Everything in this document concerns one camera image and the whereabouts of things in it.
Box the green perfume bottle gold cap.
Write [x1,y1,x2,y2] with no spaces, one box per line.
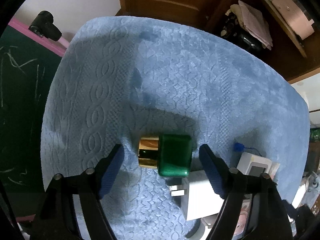
[138,134,193,178]

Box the white device with screen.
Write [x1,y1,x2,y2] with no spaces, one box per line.
[236,152,280,179]

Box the white power adapter cube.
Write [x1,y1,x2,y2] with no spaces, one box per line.
[169,170,223,221]

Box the blue textured table cloth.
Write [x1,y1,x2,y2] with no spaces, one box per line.
[41,16,310,239]

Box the folded beige cloth stack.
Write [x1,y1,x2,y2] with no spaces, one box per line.
[225,0,273,50]

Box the black clamp knob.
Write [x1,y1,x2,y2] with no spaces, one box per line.
[28,10,62,42]

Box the pink round box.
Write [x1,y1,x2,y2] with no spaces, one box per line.
[272,0,314,40]

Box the wooden shelf board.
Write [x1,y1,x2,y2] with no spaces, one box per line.
[263,0,307,58]

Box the blue cable plug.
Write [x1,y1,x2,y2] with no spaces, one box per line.
[233,142,261,156]

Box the green chalkboard pink frame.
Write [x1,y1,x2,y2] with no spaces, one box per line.
[1,18,65,218]

